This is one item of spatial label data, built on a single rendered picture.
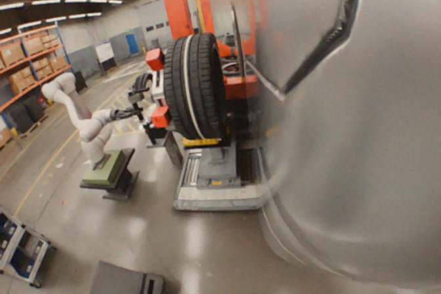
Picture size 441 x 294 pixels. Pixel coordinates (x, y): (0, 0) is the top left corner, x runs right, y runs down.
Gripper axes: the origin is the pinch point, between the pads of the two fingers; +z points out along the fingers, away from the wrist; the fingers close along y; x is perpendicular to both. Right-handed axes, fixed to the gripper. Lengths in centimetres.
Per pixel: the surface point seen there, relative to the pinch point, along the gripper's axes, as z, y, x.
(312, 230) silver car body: 69, 76, 25
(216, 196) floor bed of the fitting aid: 40, 14, -75
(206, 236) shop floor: 33, 44, -83
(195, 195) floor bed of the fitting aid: 22, 12, -75
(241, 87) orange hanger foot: 66, -60, -19
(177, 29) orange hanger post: 20, -60, 40
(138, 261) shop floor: -17, 71, -83
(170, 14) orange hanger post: 18, -60, 54
